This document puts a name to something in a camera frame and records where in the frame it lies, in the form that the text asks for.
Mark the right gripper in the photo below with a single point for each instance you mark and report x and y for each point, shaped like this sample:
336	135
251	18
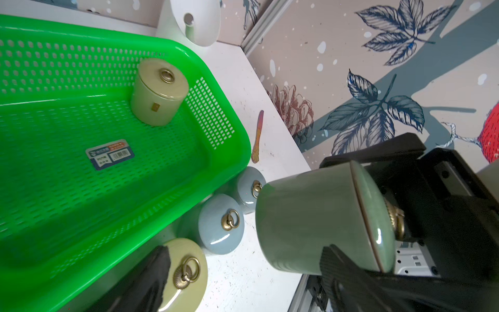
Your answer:
448	210

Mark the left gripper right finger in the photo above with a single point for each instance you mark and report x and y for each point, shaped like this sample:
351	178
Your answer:
350	288

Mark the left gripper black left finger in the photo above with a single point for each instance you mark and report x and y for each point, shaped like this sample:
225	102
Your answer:
142	288

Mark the olive yellow tea canister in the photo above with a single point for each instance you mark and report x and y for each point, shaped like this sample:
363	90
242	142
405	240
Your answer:
187	276

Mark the grey green tea canister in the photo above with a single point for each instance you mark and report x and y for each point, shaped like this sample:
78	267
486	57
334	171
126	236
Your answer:
296	217

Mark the beige tea canister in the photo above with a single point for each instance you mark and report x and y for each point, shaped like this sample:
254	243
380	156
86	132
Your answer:
158	92

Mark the green plastic basket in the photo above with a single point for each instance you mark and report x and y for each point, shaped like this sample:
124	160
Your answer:
84	182

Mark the wooden spatula purple tip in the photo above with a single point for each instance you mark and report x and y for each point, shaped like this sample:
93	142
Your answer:
255	150

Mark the white cylindrical device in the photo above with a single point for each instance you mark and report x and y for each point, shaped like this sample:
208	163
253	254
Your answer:
195	24

